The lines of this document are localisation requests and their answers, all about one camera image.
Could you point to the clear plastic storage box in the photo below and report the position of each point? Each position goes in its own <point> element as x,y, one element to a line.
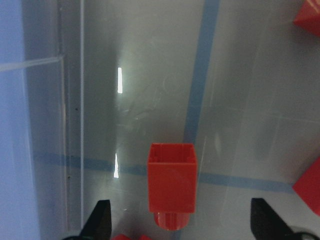
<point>86,86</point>

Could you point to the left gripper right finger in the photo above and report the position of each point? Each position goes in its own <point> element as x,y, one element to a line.
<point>266,224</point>

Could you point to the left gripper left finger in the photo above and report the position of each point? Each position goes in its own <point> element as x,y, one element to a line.
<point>99,224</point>

